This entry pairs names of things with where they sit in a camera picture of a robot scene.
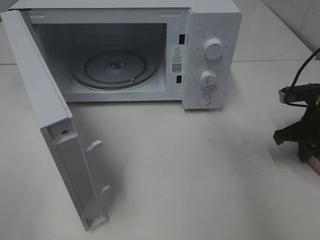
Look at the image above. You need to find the white warning label sticker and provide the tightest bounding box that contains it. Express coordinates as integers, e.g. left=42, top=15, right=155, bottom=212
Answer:
left=169, top=44, right=185, bottom=74

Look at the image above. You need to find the lower white timer knob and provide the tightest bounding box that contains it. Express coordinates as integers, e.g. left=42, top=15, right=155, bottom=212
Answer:
left=199, top=71, right=218, bottom=89

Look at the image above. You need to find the white microwave oven body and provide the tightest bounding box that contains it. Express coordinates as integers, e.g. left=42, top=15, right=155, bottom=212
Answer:
left=5, top=0, right=242, bottom=110

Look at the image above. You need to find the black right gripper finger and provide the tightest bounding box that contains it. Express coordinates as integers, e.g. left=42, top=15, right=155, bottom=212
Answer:
left=273, top=123, right=307, bottom=145
left=298, top=142, right=317, bottom=163

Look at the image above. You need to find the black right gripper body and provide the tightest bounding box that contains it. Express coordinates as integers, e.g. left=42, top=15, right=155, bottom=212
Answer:
left=298, top=84, right=320, bottom=133

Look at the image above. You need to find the round white door-release button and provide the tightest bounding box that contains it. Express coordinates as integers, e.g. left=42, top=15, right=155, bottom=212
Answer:
left=196, top=94, right=212, bottom=106

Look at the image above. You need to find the upper white power knob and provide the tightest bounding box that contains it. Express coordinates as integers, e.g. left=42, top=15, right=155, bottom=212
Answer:
left=203, top=36, right=224, bottom=60

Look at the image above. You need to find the pink round plate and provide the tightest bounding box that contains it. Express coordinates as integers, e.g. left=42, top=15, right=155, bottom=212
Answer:
left=308, top=155, right=320, bottom=174

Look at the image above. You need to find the glass microwave turntable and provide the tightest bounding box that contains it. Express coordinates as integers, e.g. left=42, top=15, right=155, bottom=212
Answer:
left=70, top=50, right=161, bottom=90

